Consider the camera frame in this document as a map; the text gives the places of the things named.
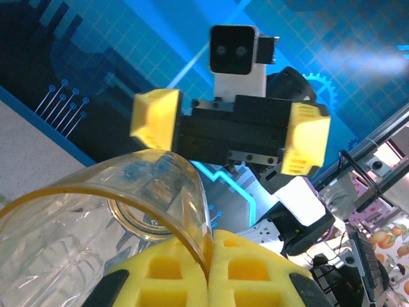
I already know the aluminium frame post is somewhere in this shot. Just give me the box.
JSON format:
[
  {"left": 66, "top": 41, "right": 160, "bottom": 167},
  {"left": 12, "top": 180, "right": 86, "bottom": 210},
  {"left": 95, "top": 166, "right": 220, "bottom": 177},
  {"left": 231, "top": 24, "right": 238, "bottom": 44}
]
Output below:
[{"left": 311, "top": 104, "right": 409, "bottom": 196}]

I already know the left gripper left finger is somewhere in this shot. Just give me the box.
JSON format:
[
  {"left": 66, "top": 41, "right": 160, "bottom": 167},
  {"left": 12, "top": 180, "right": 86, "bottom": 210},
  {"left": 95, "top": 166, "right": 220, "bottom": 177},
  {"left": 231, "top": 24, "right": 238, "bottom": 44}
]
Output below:
[{"left": 81, "top": 237, "right": 213, "bottom": 307}]

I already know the grey box with black knob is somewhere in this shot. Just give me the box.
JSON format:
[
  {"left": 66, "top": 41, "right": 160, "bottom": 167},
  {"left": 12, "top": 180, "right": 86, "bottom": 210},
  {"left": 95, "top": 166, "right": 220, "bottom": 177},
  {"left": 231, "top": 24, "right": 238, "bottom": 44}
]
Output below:
[{"left": 367, "top": 150, "right": 403, "bottom": 180}]

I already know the orange print cloth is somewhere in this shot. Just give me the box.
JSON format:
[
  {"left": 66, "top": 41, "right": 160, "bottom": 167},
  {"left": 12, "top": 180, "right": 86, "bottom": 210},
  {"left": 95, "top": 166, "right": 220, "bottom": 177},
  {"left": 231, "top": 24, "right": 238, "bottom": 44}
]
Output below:
[{"left": 351, "top": 204, "right": 409, "bottom": 288}]

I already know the black background cable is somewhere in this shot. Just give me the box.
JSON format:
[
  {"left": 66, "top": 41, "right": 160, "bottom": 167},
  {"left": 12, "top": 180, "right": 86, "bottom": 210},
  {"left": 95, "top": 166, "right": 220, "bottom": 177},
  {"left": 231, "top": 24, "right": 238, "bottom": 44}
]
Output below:
[{"left": 338, "top": 148, "right": 384, "bottom": 201}]

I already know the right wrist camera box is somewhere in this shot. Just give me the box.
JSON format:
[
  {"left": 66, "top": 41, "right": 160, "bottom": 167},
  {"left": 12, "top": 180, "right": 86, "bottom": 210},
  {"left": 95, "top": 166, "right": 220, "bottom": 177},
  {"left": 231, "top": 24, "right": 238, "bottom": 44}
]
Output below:
[{"left": 209, "top": 24, "right": 279, "bottom": 98}]

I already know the small yellow plastic cup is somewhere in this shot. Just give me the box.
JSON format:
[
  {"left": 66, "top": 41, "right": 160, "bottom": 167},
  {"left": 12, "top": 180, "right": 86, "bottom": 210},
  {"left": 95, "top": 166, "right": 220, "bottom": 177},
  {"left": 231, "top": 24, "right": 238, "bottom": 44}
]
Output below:
[{"left": 0, "top": 150, "right": 213, "bottom": 307}]

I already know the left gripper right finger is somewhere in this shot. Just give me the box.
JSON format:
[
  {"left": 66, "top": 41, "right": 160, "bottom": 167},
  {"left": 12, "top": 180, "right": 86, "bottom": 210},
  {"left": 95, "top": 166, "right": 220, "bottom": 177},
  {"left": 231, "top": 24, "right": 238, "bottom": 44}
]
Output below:
[{"left": 207, "top": 228, "right": 335, "bottom": 307}]

